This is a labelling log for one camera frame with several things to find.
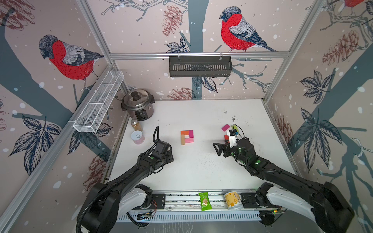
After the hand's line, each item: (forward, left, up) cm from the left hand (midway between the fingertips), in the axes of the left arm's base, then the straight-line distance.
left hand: (171, 153), depth 87 cm
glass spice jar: (+18, +25, +5) cm, 31 cm away
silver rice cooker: (+29, +24, +15) cm, 40 cm away
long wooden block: (+12, -6, -3) cm, 14 cm away
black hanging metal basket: (+56, -19, +25) cm, 65 cm away
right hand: (+4, -29, +9) cm, 30 cm away
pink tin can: (+10, +23, +2) cm, 25 cm away
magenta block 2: (+22, -37, -4) cm, 43 cm away
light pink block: (+10, -11, -2) cm, 15 cm away
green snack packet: (-25, -19, -2) cm, 32 cm away
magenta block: (+16, -12, -3) cm, 20 cm away
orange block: (+17, -7, -3) cm, 19 cm away
